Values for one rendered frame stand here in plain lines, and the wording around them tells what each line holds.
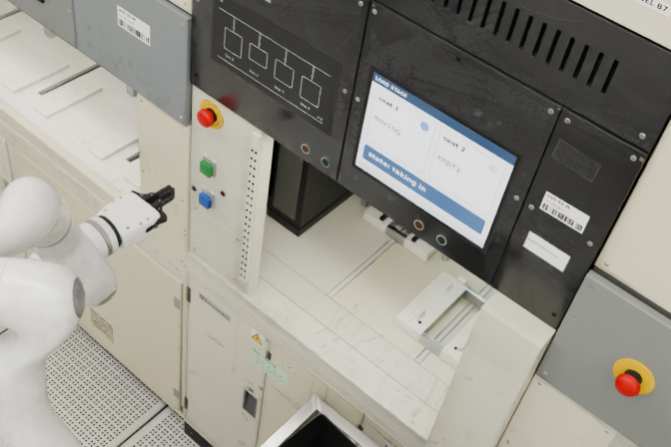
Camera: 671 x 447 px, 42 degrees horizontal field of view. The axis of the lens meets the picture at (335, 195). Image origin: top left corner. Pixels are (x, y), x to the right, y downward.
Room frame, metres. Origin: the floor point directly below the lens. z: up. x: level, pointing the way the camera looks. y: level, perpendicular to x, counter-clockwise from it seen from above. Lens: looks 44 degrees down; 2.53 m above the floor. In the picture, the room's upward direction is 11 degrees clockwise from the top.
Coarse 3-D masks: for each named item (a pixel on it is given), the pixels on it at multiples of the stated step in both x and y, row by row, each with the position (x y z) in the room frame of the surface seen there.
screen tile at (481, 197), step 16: (448, 144) 1.09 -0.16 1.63; (464, 144) 1.07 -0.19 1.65; (432, 160) 1.10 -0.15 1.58; (464, 160) 1.07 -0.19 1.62; (480, 160) 1.05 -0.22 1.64; (432, 176) 1.09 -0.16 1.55; (448, 176) 1.08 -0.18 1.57; (480, 176) 1.05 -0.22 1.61; (464, 192) 1.06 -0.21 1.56; (480, 192) 1.04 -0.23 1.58; (480, 208) 1.04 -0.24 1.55
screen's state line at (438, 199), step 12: (372, 156) 1.16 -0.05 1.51; (384, 156) 1.15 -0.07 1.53; (384, 168) 1.14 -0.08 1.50; (396, 168) 1.13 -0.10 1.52; (408, 180) 1.11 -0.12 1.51; (420, 180) 1.10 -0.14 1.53; (420, 192) 1.10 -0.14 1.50; (432, 192) 1.09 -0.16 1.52; (444, 204) 1.07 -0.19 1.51; (456, 204) 1.06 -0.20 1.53; (456, 216) 1.06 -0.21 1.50; (468, 216) 1.05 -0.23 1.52; (480, 228) 1.03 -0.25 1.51
